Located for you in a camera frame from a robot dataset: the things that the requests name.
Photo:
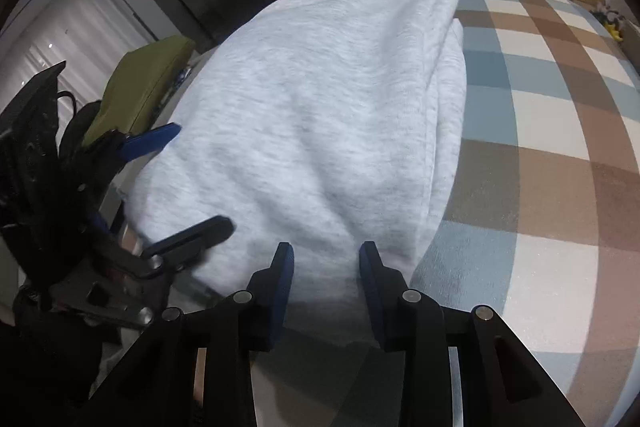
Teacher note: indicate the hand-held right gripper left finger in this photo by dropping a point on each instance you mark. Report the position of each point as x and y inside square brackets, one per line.
[280, 302]

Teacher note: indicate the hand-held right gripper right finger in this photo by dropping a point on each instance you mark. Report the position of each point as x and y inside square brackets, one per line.
[375, 302]

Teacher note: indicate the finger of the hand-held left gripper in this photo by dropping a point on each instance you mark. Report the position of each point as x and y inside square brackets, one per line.
[200, 234]
[150, 139]

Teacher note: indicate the light grey sweatshirt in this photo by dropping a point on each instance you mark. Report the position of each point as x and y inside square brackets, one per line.
[310, 117]

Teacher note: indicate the olive green folded garment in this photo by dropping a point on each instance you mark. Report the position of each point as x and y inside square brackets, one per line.
[140, 77]

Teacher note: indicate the white curtain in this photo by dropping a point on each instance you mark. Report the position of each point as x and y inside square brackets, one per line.
[75, 37]

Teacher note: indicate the person's dark clothing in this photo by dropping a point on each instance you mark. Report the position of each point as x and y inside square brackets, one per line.
[40, 372]

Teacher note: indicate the plaid bed sheet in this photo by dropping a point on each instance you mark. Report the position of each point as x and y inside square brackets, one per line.
[540, 157]

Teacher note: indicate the yellow toy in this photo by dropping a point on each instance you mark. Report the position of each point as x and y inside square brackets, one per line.
[615, 29]

